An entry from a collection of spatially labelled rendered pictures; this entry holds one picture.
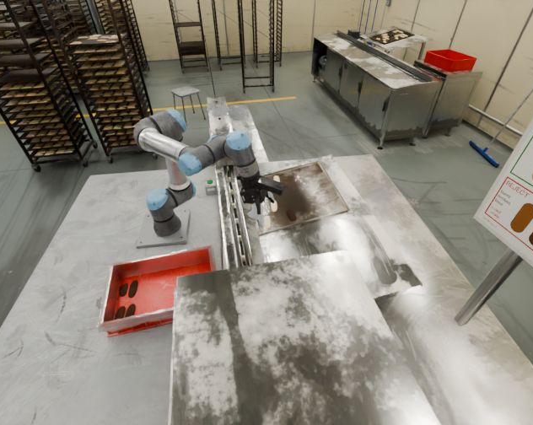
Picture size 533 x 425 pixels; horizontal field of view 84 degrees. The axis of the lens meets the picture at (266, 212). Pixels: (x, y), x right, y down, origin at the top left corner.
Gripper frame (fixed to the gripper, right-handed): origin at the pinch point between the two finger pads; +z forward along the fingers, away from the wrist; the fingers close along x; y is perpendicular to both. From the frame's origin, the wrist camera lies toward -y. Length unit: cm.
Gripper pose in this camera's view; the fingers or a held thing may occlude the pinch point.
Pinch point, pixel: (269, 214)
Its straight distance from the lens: 118.3
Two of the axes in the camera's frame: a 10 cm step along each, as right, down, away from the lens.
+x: -3.2, 6.3, -7.1
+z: 2.7, 7.8, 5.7
